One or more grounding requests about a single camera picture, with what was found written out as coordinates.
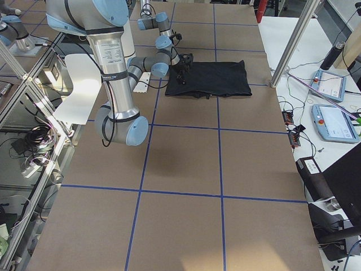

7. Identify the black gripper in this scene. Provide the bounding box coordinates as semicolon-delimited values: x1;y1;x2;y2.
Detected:
176;62;189;85

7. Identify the black graphic t-shirt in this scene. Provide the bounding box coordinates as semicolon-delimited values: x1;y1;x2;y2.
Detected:
165;60;252;99

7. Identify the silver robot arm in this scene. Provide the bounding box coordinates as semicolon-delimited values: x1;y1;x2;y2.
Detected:
46;1;193;146
137;1;174;37

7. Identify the far orange black usb hub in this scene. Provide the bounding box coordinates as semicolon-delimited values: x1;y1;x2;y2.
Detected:
282;111;294;125

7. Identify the orange black usb hub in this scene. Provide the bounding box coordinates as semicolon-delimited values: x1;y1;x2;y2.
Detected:
282;111;294;125
287;124;306;148

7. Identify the near orange black usb hub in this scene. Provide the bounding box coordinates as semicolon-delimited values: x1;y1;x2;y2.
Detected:
287;124;306;148

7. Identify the far teach pendant tablet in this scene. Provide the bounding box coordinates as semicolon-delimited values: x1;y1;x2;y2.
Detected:
310;69;346;103

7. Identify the teach pendant tablet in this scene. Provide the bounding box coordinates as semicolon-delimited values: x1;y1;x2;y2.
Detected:
310;69;346;103
311;104;360;143

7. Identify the black water bottle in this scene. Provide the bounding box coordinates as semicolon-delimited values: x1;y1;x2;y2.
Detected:
320;41;346;71

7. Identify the near teach pendant tablet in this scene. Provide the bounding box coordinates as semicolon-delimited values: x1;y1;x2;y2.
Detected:
311;104;360;143

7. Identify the black desktop box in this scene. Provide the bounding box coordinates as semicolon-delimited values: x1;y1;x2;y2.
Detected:
296;156;334;202

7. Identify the black computer monitor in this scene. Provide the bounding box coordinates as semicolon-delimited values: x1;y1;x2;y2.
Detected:
323;144;361;226

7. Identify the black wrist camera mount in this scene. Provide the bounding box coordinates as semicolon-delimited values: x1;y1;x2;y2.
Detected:
179;53;193;65

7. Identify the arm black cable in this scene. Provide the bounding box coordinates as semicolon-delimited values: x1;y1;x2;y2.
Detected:
50;33;181;147
139;0;183;47

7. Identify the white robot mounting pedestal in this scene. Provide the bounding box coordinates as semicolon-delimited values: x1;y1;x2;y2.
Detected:
54;22;139;125

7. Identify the aluminium frame rail left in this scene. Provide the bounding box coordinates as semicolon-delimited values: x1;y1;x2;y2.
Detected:
1;35;73;270

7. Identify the aluminium frame post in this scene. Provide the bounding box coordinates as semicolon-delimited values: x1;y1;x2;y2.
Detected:
270;0;322;88

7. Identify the bundle of cables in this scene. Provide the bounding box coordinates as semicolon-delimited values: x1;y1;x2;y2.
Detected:
8;124;61;178

